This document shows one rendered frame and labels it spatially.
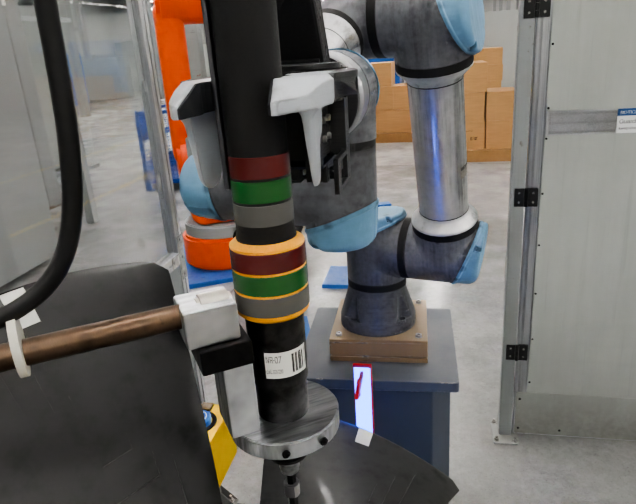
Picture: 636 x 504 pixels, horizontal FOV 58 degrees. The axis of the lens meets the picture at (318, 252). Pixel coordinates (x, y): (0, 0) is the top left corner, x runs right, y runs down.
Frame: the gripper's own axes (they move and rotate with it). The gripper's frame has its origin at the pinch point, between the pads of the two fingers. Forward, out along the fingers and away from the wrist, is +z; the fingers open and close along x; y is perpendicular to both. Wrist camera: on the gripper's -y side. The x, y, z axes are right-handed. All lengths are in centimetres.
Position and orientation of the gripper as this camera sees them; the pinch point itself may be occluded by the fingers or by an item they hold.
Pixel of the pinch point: (230, 92)
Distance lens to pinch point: 28.7
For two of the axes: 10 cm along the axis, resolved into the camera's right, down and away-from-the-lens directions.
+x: -9.8, -0.1, 2.0
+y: 0.6, 9.4, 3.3
